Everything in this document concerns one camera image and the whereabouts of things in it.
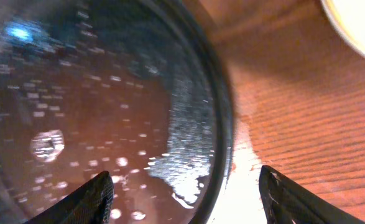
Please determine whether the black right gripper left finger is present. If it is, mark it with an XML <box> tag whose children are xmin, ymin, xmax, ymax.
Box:
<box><xmin>25</xmin><ymin>171</ymin><xmax>114</xmax><ymax>224</ymax></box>

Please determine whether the yellow plate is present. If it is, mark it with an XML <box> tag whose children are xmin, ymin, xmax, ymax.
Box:
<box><xmin>321</xmin><ymin>0</ymin><xmax>365</xmax><ymax>58</ymax></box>

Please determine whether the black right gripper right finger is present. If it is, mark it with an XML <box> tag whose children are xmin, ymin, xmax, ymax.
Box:
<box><xmin>259</xmin><ymin>165</ymin><xmax>365</xmax><ymax>224</ymax></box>

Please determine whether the black round serving tray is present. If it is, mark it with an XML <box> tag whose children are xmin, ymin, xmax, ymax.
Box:
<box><xmin>0</xmin><ymin>0</ymin><xmax>233</xmax><ymax>223</ymax></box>

